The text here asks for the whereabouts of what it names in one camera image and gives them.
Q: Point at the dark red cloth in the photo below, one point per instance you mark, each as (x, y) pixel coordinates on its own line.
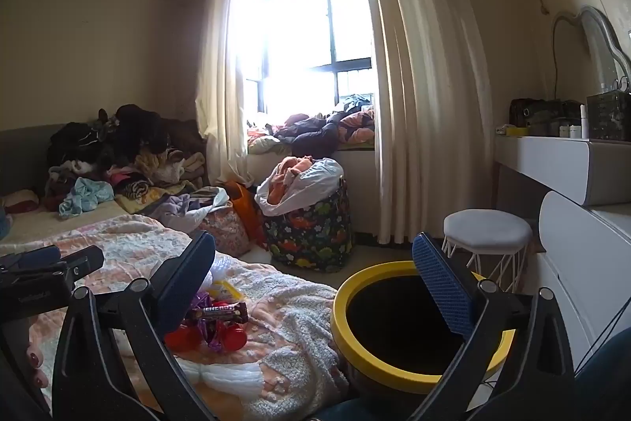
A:
(19, 202)

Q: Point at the dark organizer box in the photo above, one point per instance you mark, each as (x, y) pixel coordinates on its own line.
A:
(609, 117)

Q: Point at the person's left hand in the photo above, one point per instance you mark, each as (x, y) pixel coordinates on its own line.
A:
(37, 364)

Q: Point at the grey headboard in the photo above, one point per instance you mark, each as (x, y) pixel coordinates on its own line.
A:
(24, 154)

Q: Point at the orange towel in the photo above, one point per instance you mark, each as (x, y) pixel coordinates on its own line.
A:
(288, 174)

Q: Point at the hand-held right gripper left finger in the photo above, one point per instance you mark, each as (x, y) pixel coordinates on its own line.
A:
(180, 288)

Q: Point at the white plastic bag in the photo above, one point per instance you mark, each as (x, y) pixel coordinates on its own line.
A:
(315, 179)

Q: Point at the dinosaur print laundry basket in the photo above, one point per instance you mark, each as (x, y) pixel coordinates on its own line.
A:
(305, 238)

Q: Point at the red foil wrapper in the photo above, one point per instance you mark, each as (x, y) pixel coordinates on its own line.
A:
(178, 338)

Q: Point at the orange and white tufted blanket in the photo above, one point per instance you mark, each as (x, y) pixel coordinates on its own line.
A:
(296, 332)

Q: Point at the white bottle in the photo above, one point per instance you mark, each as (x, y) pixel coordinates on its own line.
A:
(584, 122)

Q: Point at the pile of clothes on bed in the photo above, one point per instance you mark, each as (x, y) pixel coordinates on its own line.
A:
(128, 135)

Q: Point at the clear plastic bag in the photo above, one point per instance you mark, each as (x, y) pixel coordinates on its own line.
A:
(221, 268)

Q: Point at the heap of clothes on windowsill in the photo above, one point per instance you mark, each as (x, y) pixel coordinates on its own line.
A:
(315, 130)

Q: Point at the orange bag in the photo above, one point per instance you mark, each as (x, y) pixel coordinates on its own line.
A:
(244, 209)

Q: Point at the lavender cloth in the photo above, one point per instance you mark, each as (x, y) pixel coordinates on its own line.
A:
(177, 206)

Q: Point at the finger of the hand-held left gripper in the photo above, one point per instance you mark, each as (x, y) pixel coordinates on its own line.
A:
(84, 263)
(34, 256)

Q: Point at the black framed window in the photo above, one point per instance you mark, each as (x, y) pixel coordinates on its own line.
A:
(325, 31)

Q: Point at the yellow box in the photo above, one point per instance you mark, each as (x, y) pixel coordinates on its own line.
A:
(515, 131)

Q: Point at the white round stool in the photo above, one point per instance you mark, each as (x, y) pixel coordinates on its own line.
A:
(485, 228)

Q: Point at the pink floral bag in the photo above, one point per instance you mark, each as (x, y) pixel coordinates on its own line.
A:
(224, 228)

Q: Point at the yellow rimmed trash bin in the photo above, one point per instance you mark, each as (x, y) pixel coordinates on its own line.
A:
(345, 302)

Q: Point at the yellow and white packet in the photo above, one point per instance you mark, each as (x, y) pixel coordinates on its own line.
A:
(227, 290)

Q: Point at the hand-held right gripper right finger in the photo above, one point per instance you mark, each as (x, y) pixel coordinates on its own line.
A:
(443, 288)

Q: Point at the beige bed sheet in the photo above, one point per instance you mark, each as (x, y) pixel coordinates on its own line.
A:
(44, 228)

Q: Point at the cream curtain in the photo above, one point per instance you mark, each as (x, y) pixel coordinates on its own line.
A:
(222, 80)
(429, 80)

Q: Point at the wavy framed mirror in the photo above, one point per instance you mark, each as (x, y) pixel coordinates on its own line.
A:
(599, 41)

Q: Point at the brown chocolate bar wrapper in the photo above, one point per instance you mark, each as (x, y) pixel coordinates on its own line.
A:
(217, 313)

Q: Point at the purple snack wrapper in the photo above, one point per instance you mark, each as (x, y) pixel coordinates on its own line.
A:
(204, 302)

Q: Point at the white vanity desk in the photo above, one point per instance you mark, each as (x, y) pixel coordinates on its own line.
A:
(552, 164)

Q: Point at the red snack packet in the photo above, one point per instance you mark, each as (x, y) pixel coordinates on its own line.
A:
(231, 337)

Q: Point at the light blue cloth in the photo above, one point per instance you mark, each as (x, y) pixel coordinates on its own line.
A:
(86, 196)

